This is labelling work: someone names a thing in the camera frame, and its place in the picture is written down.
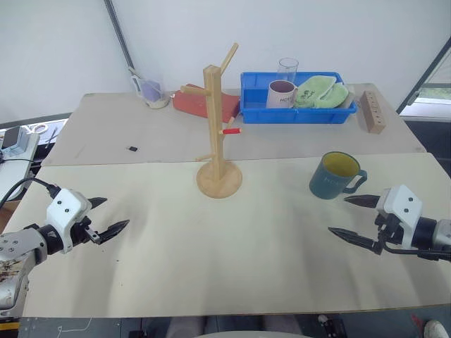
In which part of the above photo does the green cloth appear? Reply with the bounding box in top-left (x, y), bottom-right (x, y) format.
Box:
top-left (292, 75), bottom-right (350, 110)

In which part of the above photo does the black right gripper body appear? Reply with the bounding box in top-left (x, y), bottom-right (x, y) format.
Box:
top-left (373, 212), bottom-right (405, 248)

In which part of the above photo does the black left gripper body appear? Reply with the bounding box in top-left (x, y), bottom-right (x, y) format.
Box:
top-left (69, 216), bottom-right (99, 248)

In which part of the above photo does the teal mug yellow inside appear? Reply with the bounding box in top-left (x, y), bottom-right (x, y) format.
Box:
top-left (309, 151), bottom-right (369, 201)

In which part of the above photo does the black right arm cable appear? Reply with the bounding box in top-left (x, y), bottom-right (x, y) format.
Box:
top-left (381, 242), bottom-right (451, 263)

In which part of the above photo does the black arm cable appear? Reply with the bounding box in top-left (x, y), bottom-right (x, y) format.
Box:
top-left (381, 242), bottom-right (451, 263)
top-left (0, 177), bottom-right (60, 212)

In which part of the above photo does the clear drinking glass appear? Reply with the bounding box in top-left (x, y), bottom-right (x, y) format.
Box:
top-left (276, 57), bottom-right (300, 84)

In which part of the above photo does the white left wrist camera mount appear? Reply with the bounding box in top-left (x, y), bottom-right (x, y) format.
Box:
top-left (45, 187), bottom-right (89, 255)

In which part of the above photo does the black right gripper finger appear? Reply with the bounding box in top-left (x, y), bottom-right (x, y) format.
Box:
top-left (328, 227), bottom-right (384, 256)
top-left (342, 194), bottom-right (381, 209)

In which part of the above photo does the wooden mug tree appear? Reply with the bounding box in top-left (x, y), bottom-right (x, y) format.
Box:
top-left (180, 42), bottom-right (244, 199)

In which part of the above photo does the white shoe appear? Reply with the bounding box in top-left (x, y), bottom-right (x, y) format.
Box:
top-left (424, 319), bottom-right (451, 338)

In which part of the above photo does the glass measuring jug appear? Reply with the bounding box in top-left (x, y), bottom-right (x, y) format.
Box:
top-left (128, 66), bottom-right (171, 110)

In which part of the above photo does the white mug pink inside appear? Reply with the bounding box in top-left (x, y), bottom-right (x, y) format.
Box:
top-left (265, 80), bottom-right (297, 110)

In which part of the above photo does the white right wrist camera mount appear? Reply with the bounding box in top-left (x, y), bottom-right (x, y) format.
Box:
top-left (376, 184), bottom-right (424, 249)

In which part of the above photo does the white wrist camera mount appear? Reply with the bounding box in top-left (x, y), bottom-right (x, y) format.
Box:
top-left (45, 187), bottom-right (89, 255)
top-left (376, 184), bottom-right (424, 249)

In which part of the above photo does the red brick block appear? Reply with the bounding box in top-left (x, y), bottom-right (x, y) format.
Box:
top-left (171, 82), bottom-right (242, 121)

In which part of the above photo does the black tent pole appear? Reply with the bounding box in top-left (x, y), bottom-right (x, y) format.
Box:
top-left (395, 43), bottom-right (451, 114)
top-left (103, 0), bottom-right (137, 77)

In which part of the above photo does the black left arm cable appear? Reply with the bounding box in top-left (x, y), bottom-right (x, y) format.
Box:
top-left (0, 177), bottom-right (60, 212)

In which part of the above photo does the wooden block with holes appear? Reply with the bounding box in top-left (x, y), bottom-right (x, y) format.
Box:
top-left (358, 90), bottom-right (386, 134)

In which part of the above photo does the blue plastic bin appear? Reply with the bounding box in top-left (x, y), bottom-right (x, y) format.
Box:
top-left (240, 71), bottom-right (358, 125)

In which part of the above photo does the white side table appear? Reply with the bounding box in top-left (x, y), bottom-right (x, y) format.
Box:
top-left (0, 132), bottom-right (42, 202)

